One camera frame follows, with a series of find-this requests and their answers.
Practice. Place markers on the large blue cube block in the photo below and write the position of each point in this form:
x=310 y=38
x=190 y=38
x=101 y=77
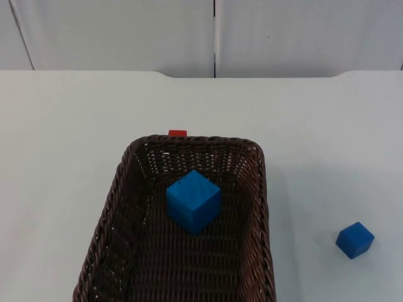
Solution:
x=192 y=201

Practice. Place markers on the small blue cube block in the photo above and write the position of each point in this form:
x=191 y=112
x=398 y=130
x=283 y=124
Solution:
x=354 y=239

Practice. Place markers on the dark brown wicker basket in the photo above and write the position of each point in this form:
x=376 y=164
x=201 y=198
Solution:
x=132 y=251

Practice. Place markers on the red cube block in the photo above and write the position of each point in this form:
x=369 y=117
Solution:
x=177 y=133

